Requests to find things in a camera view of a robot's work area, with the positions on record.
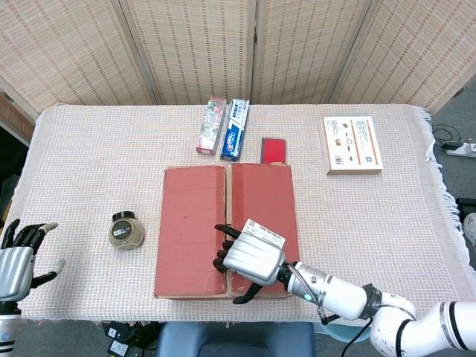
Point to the blue padded chair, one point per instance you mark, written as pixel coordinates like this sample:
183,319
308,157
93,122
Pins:
230,340

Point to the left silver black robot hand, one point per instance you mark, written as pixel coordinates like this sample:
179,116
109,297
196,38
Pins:
15,271

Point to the white power strip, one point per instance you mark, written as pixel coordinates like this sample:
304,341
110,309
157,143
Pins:
463,148

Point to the white shoe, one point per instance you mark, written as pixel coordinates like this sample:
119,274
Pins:
471,230

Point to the glass jar with black lid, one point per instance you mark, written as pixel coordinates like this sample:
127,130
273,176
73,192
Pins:
125,234

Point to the pink toothpaste carton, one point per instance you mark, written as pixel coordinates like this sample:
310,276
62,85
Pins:
210,126

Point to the beige woven tablecloth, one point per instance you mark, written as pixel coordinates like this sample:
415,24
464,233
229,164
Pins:
93,156

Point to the red cardboard box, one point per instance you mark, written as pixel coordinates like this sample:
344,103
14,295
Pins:
189,230

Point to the brown wooden furniture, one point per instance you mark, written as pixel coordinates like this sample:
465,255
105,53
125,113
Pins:
13,115

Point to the white orange product box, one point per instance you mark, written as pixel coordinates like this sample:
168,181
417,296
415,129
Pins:
353,148

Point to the light blue bucket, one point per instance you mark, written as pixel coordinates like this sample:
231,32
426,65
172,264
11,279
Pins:
331,329

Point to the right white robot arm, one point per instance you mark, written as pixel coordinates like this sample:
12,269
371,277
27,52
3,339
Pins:
346,294

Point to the black floor object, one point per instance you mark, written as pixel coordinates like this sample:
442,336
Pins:
466,206

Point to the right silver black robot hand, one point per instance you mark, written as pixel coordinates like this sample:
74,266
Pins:
253,264

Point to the small red flat case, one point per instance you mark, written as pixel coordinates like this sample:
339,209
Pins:
274,150

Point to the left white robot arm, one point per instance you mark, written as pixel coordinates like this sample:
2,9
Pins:
6,327

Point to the blue toothpaste carton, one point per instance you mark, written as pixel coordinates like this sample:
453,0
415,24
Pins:
233,134

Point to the woven folding screen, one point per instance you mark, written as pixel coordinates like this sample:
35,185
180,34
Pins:
193,48

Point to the black base equipment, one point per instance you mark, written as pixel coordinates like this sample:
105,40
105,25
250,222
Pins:
119,334

